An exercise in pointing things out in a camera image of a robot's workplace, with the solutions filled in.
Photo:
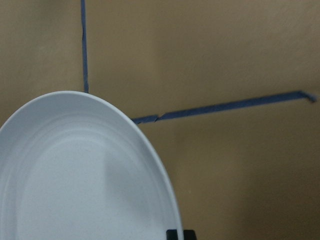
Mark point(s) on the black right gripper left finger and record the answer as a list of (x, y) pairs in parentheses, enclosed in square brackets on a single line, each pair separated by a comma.
[(171, 234)]

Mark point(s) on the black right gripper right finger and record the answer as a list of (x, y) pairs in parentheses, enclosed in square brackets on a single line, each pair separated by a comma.
[(189, 234)]

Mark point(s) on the light blue plate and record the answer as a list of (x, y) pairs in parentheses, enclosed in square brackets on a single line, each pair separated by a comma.
[(74, 167)]

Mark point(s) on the crossing blue tape strip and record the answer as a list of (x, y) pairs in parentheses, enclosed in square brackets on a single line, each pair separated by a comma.
[(227, 106)]

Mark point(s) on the long blue tape strip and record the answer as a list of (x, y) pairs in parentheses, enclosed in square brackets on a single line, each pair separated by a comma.
[(84, 47)]

